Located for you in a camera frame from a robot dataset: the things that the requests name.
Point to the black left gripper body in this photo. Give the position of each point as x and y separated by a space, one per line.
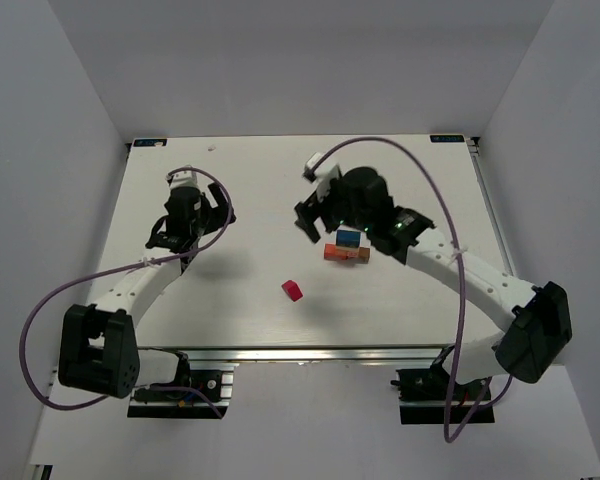
211 211

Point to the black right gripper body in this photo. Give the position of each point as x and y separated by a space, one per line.
315 210

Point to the blue rectangular block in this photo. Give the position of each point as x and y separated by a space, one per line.
348 238

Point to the red-orange rectangular block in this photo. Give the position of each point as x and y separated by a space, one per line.
333 252

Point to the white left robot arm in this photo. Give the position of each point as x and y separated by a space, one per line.
99 351

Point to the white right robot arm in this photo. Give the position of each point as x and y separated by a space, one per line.
533 322

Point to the brown rectangular block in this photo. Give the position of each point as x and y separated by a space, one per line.
364 255

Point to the red roof-shaped block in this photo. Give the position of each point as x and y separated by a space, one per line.
292 290

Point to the blue label left corner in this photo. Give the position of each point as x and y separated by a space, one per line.
149 143

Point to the blue label corner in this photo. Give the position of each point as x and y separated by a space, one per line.
447 138
149 143

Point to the blue label right corner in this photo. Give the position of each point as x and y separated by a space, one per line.
447 138

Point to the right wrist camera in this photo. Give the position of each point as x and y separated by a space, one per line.
321 174

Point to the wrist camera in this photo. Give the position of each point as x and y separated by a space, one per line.
182 179
321 174

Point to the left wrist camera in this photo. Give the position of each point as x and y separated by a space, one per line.
182 179

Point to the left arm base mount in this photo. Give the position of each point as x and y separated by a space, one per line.
201 389

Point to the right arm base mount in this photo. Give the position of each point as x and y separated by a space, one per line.
422 396

